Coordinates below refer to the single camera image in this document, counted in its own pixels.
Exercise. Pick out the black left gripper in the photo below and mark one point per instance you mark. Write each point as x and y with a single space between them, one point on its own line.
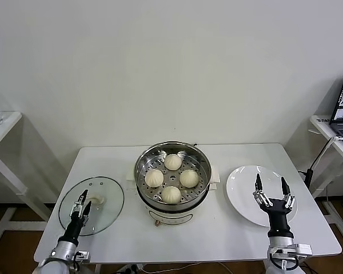
76 228

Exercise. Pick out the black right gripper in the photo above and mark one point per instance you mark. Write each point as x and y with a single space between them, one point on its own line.
278 217

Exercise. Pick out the round glass pot lid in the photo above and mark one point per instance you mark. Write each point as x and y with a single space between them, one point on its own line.
108 199

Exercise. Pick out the white steamed baozi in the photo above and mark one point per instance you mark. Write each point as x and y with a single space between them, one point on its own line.
171 194
154 178
189 178
173 162

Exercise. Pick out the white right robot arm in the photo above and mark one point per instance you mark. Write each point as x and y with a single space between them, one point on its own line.
280 242

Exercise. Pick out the stainless steel steamer basket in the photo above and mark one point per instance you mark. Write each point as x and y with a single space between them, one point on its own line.
171 178

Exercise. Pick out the round white plate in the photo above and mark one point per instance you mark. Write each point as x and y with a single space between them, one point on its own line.
240 194

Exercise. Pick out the white electric cooking pot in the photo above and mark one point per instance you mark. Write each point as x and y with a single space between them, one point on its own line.
171 218

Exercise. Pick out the white side table with jar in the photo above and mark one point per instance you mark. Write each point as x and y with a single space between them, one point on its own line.
5 122

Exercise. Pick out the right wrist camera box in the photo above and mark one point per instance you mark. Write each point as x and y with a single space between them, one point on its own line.
303 248

